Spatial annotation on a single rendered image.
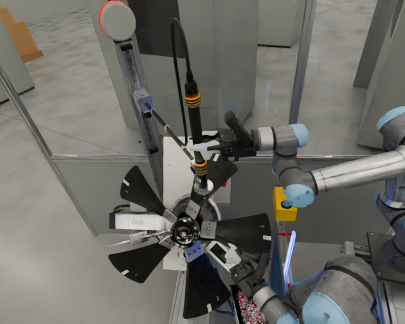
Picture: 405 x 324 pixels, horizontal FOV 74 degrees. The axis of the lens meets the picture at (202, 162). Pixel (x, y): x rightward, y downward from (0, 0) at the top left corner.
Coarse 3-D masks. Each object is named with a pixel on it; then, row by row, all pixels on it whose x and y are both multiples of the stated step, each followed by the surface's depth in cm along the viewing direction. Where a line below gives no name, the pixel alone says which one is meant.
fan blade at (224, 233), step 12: (252, 216) 117; (264, 216) 116; (216, 228) 113; (228, 228) 113; (240, 228) 113; (252, 228) 113; (216, 240) 108; (228, 240) 109; (240, 240) 109; (252, 240) 109; (264, 240) 109; (252, 252) 106
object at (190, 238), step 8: (184, 216) 115; (200, 216) 119; (176, 224) 109; (184, 224) 109; (192, 224) 108; (200, 224) 118; (176, 232) 109; (192, 232) 109; (200, 232) 113; (176, 240) 110; (184, 240) 109; (192, 240) 109; (184, 248) 109
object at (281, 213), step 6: (276, 192) 141; (282, 192) 141; (276, 198) 138; (282, 198) 138; (276, 204) 135; (276, 210) 133; (282, 210) 132; (288, 210) 132; (294, 210) 132; (276, 216) 136; (282, 216) 135; (288, 216) 135; (294, 216) 134
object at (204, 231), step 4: (204, 224) 115; (208, 224) 115; (212, 224) 115; (216, 224) 115; (204, 228) 114; (212, 228) 114; (204, 232) 112; (208, 232) 112; (212, 232) 112; (204, 236) 110; (208, 236) 110; (212, 236) 110
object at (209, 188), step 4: (192, 160) 94; (192, 164) 93; (192, 168) 94; (196, 176) 95; (196, 180) 96; (208, 180) 98; (196, 184) 97; (208, 184) 96; (212, 184) 96; (196, 188) 95; (200, 188) 95; (204, 188) 95; (208, 188) 95; (212, 188) 95; (196, 192) 94; (200, 192) 94; (204, 192) 94; (208, 192) 94
